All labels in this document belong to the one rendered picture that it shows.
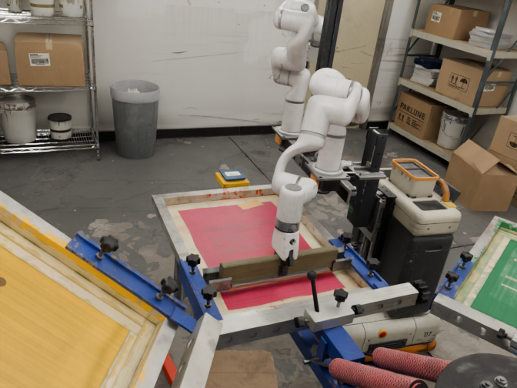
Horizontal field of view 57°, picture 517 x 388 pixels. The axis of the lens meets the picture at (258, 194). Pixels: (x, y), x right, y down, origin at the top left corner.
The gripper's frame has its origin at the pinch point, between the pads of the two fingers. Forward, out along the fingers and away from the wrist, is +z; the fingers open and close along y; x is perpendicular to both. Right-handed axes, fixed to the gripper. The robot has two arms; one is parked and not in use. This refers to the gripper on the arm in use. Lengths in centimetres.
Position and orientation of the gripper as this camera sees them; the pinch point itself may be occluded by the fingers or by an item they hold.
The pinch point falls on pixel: (280, 266)
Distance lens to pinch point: 156.5
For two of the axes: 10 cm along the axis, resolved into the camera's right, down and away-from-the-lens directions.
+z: -1.1, 8.9, 4.5
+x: -9.2, 0.8, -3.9
